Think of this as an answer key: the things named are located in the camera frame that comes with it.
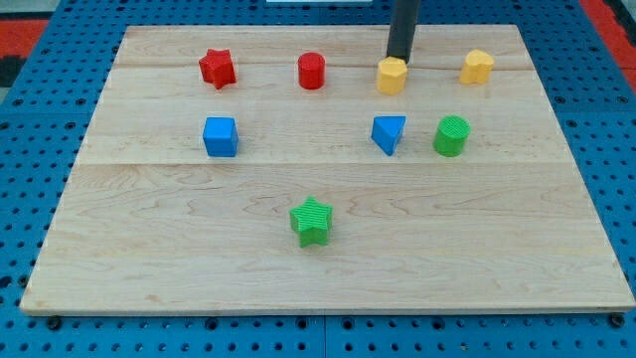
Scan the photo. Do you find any blue triangle block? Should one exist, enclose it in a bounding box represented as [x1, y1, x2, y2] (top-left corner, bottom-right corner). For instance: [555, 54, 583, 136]
[371, 115, 406, 156]

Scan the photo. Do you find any red cylinder block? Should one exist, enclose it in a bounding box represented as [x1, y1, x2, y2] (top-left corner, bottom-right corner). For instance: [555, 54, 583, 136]
[297, 52, 326, 90]

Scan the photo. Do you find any green cylinder block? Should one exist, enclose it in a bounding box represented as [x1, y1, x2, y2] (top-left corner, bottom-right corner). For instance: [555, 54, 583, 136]
[433, 115, 471, 157]

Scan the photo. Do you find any wooden board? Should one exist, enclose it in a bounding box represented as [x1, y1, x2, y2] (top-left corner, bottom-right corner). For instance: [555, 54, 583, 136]
[21, 25, 635, 316]

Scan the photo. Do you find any red star block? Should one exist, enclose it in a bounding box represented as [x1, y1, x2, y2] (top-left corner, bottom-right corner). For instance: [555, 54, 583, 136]
[199, 49, 237, 90]

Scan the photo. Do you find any green star block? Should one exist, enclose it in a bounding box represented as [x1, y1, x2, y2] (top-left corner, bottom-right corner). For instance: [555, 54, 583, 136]
[289, 196, 333, 248]

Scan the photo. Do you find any blue cube block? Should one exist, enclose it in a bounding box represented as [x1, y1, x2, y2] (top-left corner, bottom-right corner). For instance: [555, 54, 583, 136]
[202, 117, 239, 157]

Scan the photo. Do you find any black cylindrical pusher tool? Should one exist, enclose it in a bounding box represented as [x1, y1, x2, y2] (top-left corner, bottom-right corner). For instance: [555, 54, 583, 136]
[386, 0, 421, 64]

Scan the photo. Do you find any yellow heart block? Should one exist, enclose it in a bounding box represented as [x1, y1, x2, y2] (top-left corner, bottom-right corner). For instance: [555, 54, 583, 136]
[459, 49, 495, 85]

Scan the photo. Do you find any yellow hexagon block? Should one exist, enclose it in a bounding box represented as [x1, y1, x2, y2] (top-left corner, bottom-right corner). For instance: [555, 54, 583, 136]
[376, 57, 407, 95]

